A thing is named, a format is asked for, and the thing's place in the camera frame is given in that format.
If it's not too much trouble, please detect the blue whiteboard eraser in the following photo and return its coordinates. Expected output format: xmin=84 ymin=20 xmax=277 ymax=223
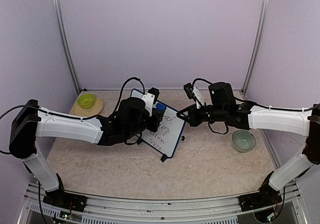
xmin=156 ymin=103 xmax=166 ymax=114

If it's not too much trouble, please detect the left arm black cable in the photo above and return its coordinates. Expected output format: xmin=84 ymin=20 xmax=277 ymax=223
xmin=0 ymin=76 xmax=147 ymax=224

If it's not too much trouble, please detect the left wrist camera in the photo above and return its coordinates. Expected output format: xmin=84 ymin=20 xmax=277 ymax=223
xmin=141 ymin=87 xmax=160 ymax=117

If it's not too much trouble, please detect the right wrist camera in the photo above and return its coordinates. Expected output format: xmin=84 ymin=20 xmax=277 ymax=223
xmin=183 ymin=82 xmax=206 ymax=109

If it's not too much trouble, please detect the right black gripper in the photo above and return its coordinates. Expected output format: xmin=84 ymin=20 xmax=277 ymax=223
xmin=175 ymin=104 xmax=227 ymax=128

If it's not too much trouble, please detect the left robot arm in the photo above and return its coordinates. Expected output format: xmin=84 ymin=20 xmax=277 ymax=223
xmin=9 ymin=97 xmax=166 ymax=207

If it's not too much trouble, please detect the left aluminium frame post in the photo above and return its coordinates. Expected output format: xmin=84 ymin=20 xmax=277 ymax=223
xmin=52 ymin=0 xmax=82 ymax=94

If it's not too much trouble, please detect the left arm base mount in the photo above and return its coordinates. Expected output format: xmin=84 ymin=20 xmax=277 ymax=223
xmin=43 ymin=189 xmax=87 ymax=213

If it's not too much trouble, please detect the beige plate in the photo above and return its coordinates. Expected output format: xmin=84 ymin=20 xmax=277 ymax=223
xmin=71 ymin=97 xmax=104 ymax=117

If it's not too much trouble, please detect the lime green bowl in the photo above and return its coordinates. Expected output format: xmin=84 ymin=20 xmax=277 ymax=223
xmin=77 ymin=93 xmax=96 ymax=109

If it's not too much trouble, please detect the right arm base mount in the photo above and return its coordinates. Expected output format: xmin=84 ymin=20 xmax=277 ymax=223
xmin=238 ymin=188 xmax=282 ymax=212

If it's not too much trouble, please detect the small blue-framed whiteboard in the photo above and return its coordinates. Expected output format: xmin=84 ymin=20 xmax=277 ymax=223
xmin=138 ymin=100 xmax=186 ymax=159

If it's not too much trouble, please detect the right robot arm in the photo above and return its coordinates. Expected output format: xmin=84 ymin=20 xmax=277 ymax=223
xmin=176 ymin=82 xmax=320 ymax=206

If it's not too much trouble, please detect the right aluminium frame post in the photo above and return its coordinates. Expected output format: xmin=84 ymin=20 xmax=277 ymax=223
xmin=241 ymin=0 xmax=270 ymax=95

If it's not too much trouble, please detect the pale green glass bowl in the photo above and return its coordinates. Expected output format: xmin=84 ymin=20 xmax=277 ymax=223
xmin=231 ymin=130 xmax=256 ymax=153

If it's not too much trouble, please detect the front aluminium rail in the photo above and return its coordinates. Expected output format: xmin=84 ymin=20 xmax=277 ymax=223
xmin=17 ymin=181 xmax=307 ymax=224

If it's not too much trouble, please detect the aluminium frame post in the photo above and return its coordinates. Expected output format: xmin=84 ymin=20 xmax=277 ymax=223
xmin=52 ymin=0 xmax=82 ymax=94
xmin=241 ymin=0 xmax=270 ymax=95

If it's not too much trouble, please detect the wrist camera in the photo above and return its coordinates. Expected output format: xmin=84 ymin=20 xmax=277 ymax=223
xmin=183 ymin=82 xmax=206 ymax=109
xmin=141 ymin=87 xmax=160 ymax=117

